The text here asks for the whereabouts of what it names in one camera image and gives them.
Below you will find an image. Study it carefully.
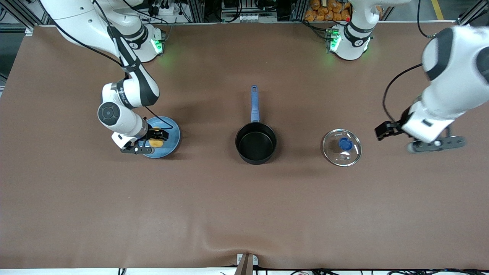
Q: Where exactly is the glass lid with blue knob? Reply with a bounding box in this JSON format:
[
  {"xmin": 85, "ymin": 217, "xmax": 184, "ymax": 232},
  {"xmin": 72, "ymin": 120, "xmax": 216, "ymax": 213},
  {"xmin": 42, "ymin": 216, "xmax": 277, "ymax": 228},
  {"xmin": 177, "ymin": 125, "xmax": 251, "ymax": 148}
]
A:
[{"xmin": 322, "ymin": 129, "xmax": 363, "ymax": 167}]

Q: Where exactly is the blue plate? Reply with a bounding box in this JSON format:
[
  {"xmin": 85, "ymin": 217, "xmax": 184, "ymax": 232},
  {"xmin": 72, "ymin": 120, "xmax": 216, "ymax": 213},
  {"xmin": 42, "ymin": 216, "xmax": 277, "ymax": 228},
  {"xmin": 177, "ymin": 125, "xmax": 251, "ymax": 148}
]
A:
[{"xmin": 142, "ymin": 116, "xmax": 181, "ymax": 159}]

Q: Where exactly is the brown table mat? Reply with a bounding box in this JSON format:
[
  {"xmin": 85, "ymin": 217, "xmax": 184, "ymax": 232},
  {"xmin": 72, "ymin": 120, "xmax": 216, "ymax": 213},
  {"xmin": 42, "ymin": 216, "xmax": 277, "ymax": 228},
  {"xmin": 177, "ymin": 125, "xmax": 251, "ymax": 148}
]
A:
[{"xmin": 0, "ymin": 22, "xmax": 489, "ymax": 270}]

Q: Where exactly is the power strip with black plugs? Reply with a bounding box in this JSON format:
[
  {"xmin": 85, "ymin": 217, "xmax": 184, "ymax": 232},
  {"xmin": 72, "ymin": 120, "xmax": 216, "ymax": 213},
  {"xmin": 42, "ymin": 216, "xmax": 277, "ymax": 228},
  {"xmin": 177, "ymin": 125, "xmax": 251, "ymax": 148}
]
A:
[{"xmin": 147, "ymin": 0, "xmax": 182, "ymax": 16}]

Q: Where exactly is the white power strip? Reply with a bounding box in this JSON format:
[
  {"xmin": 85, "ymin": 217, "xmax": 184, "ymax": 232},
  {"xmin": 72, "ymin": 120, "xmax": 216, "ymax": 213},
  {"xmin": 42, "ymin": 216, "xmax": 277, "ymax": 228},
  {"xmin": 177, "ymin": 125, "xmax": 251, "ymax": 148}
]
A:
[{"xmin": 240, "ymin": 14, "xmax": 278, "ymax": 23}]

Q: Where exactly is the dark pot with blue handle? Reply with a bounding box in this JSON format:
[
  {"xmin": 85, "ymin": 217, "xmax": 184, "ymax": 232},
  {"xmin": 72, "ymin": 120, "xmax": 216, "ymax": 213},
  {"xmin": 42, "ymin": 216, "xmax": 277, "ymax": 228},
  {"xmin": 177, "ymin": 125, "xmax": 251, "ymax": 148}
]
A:
[{"xmin": 235, "ymin": 85, "xmax": 277, "ymax": 165}]

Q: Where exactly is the aluminium frame post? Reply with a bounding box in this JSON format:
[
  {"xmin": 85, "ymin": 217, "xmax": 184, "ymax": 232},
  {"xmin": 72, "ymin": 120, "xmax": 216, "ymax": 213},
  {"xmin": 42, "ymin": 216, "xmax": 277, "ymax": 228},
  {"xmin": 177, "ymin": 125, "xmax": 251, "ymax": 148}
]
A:
[
  {"xmin": 457, "ymin": 0, "xmax": 489, "ymax": 26},
  {"xmin": 187, "ymin": 0, "xmax": 206, "ymax": 23},
  {"xmin": 0, "ymin": 0, "xmax": 48, "ymax": 37}
]

